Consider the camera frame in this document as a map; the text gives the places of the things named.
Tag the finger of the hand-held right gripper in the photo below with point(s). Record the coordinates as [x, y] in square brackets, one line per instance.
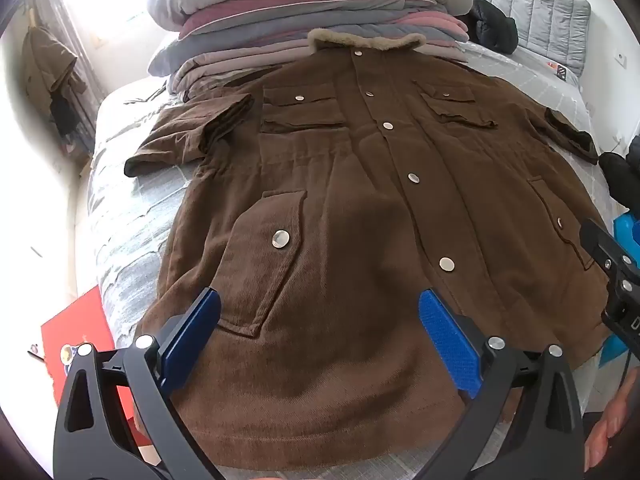
[600, 242]

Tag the brown fur-collar jacket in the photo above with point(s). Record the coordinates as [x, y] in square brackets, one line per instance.
[360, 220]

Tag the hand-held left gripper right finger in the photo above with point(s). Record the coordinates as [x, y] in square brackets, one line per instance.
[450, 345]

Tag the person's right hand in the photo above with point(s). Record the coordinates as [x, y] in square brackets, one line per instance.
[607, 425]

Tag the black puffer jacket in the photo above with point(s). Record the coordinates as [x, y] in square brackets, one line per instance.
[492, 22]

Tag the stack of folded quilts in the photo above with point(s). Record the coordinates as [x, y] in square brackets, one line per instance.
[280, 15]

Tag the red flat box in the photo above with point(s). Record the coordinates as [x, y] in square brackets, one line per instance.
[85, 320]

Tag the grey padded headboard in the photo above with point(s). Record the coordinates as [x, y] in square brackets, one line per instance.
[540, 10]

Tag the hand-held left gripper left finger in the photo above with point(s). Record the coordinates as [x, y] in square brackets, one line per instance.
[192, 332]

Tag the blue bag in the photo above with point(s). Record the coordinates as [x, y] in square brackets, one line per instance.
[624, 225]

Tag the hanging brown coat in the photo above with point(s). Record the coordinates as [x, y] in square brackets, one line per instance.
[45, 70]

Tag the small mattress label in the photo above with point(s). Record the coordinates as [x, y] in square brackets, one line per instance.
[560, 71]

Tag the white wall outlet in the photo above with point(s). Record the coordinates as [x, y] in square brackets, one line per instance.
[620, 58]

